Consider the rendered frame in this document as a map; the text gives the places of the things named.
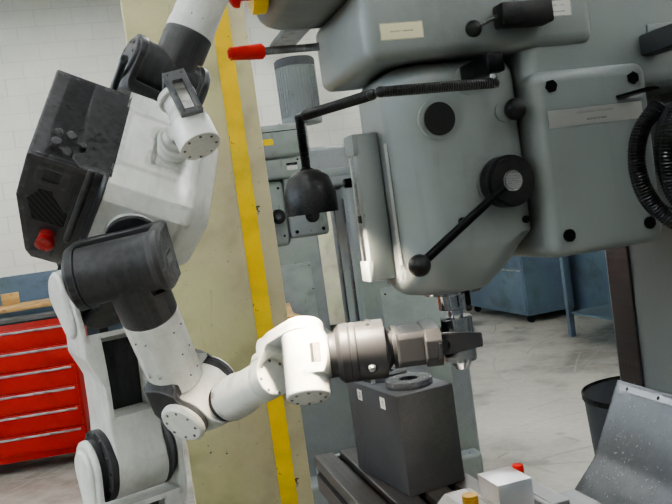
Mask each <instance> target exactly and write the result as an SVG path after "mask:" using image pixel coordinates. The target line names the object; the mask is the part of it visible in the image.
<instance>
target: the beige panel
mask: <svg viewBox="0 0 672 504"><path fill-rule="evenodd" d="M176 1H177V0H120V5H121V12H122V19H123V25H124V32H125V39H126V45H127V44H128V42H129V41H130V40H131V39H132V38H134V37H135V36H136V35H137V34H142V35H144V36H146V37H148V39H149V40H150V41H152V42H154V43H156V44H157V45H158V42H159V40H160V37H161V35H162V32H163V30H164V27H165V25H166V22H167V20H168V18H169V15H170V14H171V13H172V12H171V11H173V8H174V6H175V3H176ZM243 45H249V41H248V34H247V27H246V20H245V13H244V6H243V1H241V4H240V8H234V7H232V5H231V4H230V3H229V1H228V3H227V6H226V8H225V10H224V13H223V15H222V18H221V20H220V23H219V25H218V28H217V30H216V33H215V37H214V40H213V42H212V45H211V47H210V50H209V52H208V55H207V57H206V60H205V62H204V64H203V66H202V67H203V68H205V69H207V70H208V71H209V73H210V76H211V82H210V87H209V90H208V93H207V95H206V98H205V100H204V103H203V105H202V106H203V108H204V111H205V112H206V113H207V114H208V115H209V117H210V119H211V121H212V123H213V125H214V127H215V129H216V131H217V133H218V135H219V137H220V144H219V146H218V152H219V153H218V160H217V166H216V173H215V180H214V187H213V194H212V201H211V208H210V214H209V220H208V223H207V227H206V229H205V230H204V232H203V234H202V236H201V238H200V240H199V242H198V244H197V246H196V248H195V250H194V252H193V254H192V256H191V258H190V260H189V261H187V262H186V263H184V264H183V265H179V268H180V271H181V275H180V277H179V279H178V281H177V283H176V285H175V287H174V288H173V289H172V292H173V295H174V297H175V300H176V302H177V305H178V307H179V310H180V313H181V315H182V318H183V320H184V323H185V325H186V328H187V331H188V333H189V336H190V338H191V341H192V343H193V346H194V348H195V349H199V350H202V351H205V352H207V353H209V354H210V355H211V356H215V357H218V358H220V359H222V360H224V361H225V362H227V363H228V364H229V365H230V366H231V368H232V369H233V371H234V373H235V372H238V371H241V370H243V369H244V368H246V367H248V366H249V365H250V363H251V359H252V356H253V355H254V354H255V353H256V343H257V340H259V339H260V338H262V337H263V336H264V335H265V334H266V333H267V332H268V331H270V330H272V329H273V328H275V327H276V326H278V325H280V324H281V323H283V322H285V321H286V320H288V316H287V309H286V302H285V295H284V288H283V281H282V274H281V267H280V260H279V253H278V246H277V239H276V232H275V225H274V217H273V210H272V203H271V196H270V189H269V182H268V175H267V168H266V161H265V154H264V147H263V140H262V133H261V126H260V119H259V112H258V105H257V98H256V91H255V84H254V77H253V69H252V62H251V60H233V61H231V60H230V59H228V55H227V50H229V47H236V46H243ZM186 445H187V452H188V459H189V465H190V472H191V479H192V485H193V492H194V499H195V504H314V499H313V492H312V485H311V478H310V471H309V464H308V457H307V450H306V443H305V436H304V429H303V422H302V415H301V408H300V405H294V404H291V403H289V402H288V401H287V399H286V393H285V394H283V395H281V396H279V397H277V398H275V399H273V400H271V401H270V402H268V403H266V404H264V405H262V406H260V407H258V408H257V409H256V410H255V411H254V412H253V413H251V414H249V415H247V416H245V417H244V418H242V419H240V420H237V421H230V422H228V423H226V424H224V425H222V426H220V427H218V428H216V429H213V430H210V431H206V432H205V433H204V435H203V436H202V437H201V438H200V439H197V440H186Z"/></svg>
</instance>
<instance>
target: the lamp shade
mask: <svg viewBox="0 0 672 504"><path fill-rule="evenodd" d="M284 202H285V209H286V217H294V216H301V215H308V214H315V213H323V212H330V211H337V210H339V208H338V201H337V194H336V190H335V187H334V185H333V183H332V181H331V179H330V177H329V175H328V174H326V173H324V172H322V171H321V170H319V169H313V168H306V169H300V171H298V172H295V173H294V174H293V175H292V176H291V177H290V178H289V179H288V180H287V182H286V188H285V194H284Z"/></svg>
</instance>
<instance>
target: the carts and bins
mask: <svg viewBox="0 0 672 504"><path fill-rule="evenodd" d="M617 380H620V376H615V377H609V378H605V379H601V380H598V381H595V382H592V383H590V384H588V385H586V386H585V387H584V388H583V389H582V390H581V395H582V400H583V401H584V402H585V407H586V413H587V418H588V423H589V428H590V434H591V439H592V444H593V449H594V454H595V453H596V450H597V447H598V443H599V440H600V437H601V433H602V430H603V426H604V423H605V420H606V416H607V413H608V410H609V406H610V403H611V399H612V396H613V393H614V389H615V386H616V383H617Z"/></svg>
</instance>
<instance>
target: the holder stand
mask: <svg viewBox="0 0 672 504"><path fill-rule="evenodd" d="M375 380H376V381H375V382H376V383H375V384H371V380H367V381H362V380H361V381H358V382H351V383H347V384H348V391H349V398H350V405H351V413H352V420H353V427H354V434H355V441H356V449H357V456H358V463H359V468H360V469H362V470H364V471H366V472H367V473H369V474H371V475H373V476H374V477H376V478H378V479H380V480H381V481H383V482H385V483H387V484H388V485H390V486H392V487H394V488H395V489H397V490H399V491H400V492H402V493H404V494H406V495H407V496H409V497H412V496H415V495H419V494H422V493H425V492H428V491H432V490H435V489H438V488H441V487H444V486H448V485H451V484H454V483H457V482H461V481H464V480H465V477H464V469H463V462H462V454H461V446H460V439H459V431H458V424H457V416H456V408H455V401H454V393H453V385H452V383H449V382H445V381H442V380H438V379H434V378H432V375H431V374H429V373H424V372H409V371H407V368H406V367H404V368H399V369H398V368H397V369H395V366H392V368H391V369H389V378H383V379H375Z"/></svg>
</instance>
